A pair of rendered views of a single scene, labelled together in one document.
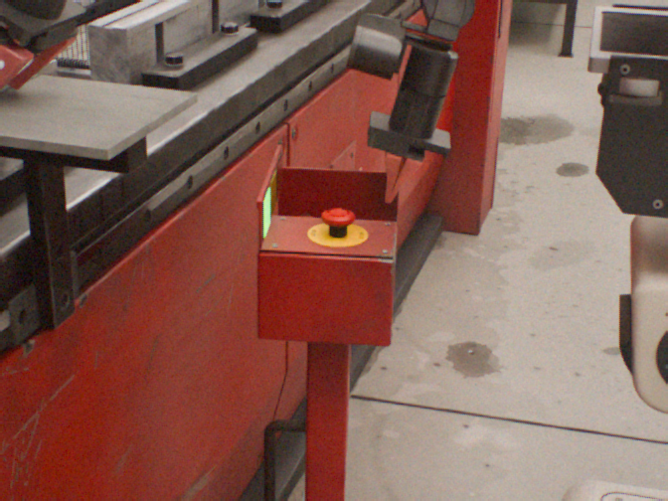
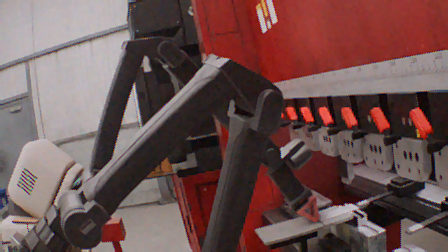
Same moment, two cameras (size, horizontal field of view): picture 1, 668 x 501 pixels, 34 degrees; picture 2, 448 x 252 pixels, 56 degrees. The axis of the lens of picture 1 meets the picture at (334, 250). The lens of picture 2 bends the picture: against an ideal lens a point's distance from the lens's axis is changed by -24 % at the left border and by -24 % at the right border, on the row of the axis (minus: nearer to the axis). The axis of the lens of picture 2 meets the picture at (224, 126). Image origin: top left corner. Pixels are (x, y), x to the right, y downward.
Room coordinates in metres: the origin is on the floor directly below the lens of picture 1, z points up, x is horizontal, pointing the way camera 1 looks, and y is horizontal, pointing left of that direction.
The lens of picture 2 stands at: (2.21, -0.40, 1.39)
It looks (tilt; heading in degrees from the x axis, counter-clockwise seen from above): 3 degrees down; 158
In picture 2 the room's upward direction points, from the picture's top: 11 degrees counter-clockwise
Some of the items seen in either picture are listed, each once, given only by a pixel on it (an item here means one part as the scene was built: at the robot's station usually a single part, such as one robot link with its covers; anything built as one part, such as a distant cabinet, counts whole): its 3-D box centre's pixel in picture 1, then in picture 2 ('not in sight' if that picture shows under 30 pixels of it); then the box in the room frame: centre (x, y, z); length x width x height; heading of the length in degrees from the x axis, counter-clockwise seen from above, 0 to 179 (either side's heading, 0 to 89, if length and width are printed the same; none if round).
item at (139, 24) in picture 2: not in sight; (160, 81); (-0.32, 0.36, 1.53); 0.51 x 0.25 x 0.85; 169
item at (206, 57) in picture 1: (204, 58); not in sight; (1.58, 0.20, 0.89); 0.30 x 0.05 x 0.03; 163
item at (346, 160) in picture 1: (347, 169); not in sight; (1.95, -0.02, 0.59); 0.15 x 0.02 x 0.07; 163
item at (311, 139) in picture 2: not in sight; (318, 121); (0.80, 0.49, 1.26); 0.15 x 0.09 x 0.17; 163
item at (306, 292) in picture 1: (331, 242); not in sight; (1.24, 0.00, 0.75); 0.20 x 0.16 x 0.18; 176
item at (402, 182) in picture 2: not in sight; (388, 191); (1.06, 0.57, 1.01); 0.26 x 0.12 x 0.05; 73
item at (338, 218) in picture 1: (338, 226); not in sight; (1.19, 0.00, 0.79); 0.04 x 0.04 x 0.04
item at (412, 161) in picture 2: not in sight; (420, 132); (1.56, 0.26, 1.26); 0.15 x 0.09 x 0.17; 163
